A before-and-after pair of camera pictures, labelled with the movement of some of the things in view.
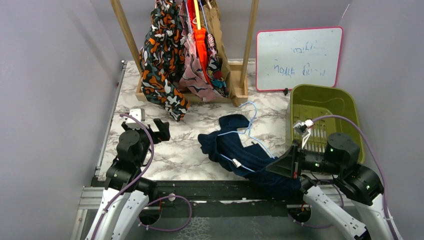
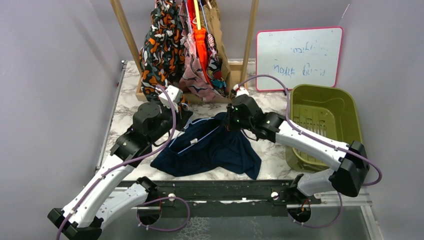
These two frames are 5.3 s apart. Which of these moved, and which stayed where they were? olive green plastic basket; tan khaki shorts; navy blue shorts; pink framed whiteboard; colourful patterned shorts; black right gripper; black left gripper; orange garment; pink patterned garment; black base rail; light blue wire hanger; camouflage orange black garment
Moved: navy blue shorts; light blue wire hanger; black left gripper; black right gripper
Stayed: orange garment; black base rail; olive green plastic basket; pink patterned garment; pink framed whiteboard; colourful patterned shorts; tan khaki shorts; camouflage orange black garment
